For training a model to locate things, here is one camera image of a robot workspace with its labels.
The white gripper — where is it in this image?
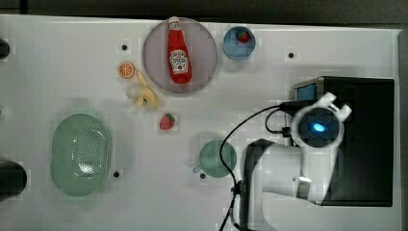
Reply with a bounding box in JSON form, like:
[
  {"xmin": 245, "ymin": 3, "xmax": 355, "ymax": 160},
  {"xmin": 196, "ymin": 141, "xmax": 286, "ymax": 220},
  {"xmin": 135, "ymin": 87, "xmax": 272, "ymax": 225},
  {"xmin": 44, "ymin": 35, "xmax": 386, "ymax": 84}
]
[{"xmin": 317, "ymin": 92, "xmax": 352, "ymax": 122}]

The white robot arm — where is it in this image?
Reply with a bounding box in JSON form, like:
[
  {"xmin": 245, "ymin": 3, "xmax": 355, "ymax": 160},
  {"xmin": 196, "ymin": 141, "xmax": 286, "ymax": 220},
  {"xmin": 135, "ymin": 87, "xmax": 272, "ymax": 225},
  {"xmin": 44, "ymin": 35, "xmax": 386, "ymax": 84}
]
[{"xmin": 236, "ymin": 92, "xmax": 352, "ymax": 231}]

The black toaster oven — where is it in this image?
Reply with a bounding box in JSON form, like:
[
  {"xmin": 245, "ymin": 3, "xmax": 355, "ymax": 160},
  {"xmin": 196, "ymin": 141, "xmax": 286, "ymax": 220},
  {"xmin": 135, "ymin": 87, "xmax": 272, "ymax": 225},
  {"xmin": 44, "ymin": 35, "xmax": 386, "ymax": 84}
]
[{"xmin": 316, "ymin": 76, "xmax": 395, "ymax": 208}]

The strawberry toy in bowl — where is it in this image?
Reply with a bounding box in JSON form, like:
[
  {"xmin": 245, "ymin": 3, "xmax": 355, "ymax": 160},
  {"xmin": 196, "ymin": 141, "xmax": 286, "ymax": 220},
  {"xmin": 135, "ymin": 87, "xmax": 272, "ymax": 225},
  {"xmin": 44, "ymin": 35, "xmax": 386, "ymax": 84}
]
[{"xmin": 237, "ymin": 31, "xmax": 250, "ymax": 43}]

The blue bowl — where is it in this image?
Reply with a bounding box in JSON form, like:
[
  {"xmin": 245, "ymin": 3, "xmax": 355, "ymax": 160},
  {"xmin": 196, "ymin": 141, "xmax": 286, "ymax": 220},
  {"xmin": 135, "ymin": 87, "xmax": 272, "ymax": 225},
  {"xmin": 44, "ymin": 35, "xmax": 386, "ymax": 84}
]
[{"xmin": 222, "ymin": 26, "xmax": 256, "ymax": 61}]

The green cup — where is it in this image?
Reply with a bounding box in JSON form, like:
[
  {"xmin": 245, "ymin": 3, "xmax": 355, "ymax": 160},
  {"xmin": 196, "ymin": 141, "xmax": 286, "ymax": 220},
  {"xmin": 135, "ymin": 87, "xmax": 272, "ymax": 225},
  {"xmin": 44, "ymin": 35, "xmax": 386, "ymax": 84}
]
[{"xmin": 192, "ymin": 140, "xmax": 237, "ymax": 178}]

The purple round plate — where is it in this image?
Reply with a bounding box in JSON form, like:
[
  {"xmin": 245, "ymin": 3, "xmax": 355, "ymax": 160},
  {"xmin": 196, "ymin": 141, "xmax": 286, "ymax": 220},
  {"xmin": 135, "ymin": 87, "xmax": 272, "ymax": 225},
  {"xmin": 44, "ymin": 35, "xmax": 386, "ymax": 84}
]
[{"xmin": 142, "ymin": 17, "xmax": 217, "ymax": 94}]

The red ketchup bottle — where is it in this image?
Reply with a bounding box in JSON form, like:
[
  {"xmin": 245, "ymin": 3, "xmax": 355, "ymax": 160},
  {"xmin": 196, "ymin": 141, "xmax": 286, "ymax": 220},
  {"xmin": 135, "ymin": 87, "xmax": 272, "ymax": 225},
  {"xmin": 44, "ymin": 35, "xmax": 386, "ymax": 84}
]
[{"xmin": 167, "ymin": 16, "xmax": 192, "ymax": 85}]

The strawberry toy on table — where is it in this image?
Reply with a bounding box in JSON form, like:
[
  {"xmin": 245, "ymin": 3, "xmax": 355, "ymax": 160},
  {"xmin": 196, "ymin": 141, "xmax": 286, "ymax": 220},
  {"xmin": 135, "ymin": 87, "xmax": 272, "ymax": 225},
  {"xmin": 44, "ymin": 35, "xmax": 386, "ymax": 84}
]
[{"xmin": 160, "ymin": 114, "xmax": 175, "ymax": 131}]

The peeled banana toy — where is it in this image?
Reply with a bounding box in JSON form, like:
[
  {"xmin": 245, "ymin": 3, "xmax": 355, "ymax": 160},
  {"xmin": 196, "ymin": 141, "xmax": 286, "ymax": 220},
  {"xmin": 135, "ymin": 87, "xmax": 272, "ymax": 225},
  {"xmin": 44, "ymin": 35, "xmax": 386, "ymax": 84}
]
[{"xmin": 126, "ymin": 70, "xmax": 159, "ymax": 108}]

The orange slice toy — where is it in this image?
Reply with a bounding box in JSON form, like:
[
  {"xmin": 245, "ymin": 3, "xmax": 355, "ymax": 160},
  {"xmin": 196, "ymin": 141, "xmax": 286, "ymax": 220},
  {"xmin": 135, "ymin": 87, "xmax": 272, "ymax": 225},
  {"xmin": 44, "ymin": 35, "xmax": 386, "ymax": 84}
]
[{"xmin": 117, "ymin": 62, "xmax": 136, "ymax": 79}]

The green oval strainer basket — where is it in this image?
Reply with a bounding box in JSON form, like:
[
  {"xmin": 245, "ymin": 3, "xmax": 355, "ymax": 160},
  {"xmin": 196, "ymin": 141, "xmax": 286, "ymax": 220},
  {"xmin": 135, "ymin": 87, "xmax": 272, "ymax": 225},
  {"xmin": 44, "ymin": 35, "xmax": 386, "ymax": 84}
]
[{"xmin": 50, "ymin": 114, "xmax": 111, "ymax": 197}]

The black cylinder lower left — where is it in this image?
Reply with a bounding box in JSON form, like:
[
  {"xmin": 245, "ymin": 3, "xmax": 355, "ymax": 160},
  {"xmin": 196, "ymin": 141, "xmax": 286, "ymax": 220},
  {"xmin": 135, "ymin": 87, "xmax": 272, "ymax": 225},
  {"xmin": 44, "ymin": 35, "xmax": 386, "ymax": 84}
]
[{"xmin": 0, "ymin": 162, "xmax": 27, "ymax": 201}]

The black object upper left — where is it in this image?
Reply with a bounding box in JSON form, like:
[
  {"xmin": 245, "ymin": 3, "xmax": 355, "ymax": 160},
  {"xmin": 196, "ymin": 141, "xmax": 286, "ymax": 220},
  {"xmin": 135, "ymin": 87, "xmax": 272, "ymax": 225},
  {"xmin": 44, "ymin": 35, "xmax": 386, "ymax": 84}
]
[{"xmin": 0, "ymin": 38, "xmax": 11, "ymax": 60}]

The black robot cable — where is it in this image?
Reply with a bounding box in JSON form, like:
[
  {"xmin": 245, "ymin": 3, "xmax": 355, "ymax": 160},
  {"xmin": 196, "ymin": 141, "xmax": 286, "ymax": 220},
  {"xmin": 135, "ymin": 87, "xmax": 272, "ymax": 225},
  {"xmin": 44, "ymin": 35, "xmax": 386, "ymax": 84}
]
[{"xmin": 217, "ymin": 101, "xmax": 319, "ymax": 231}]

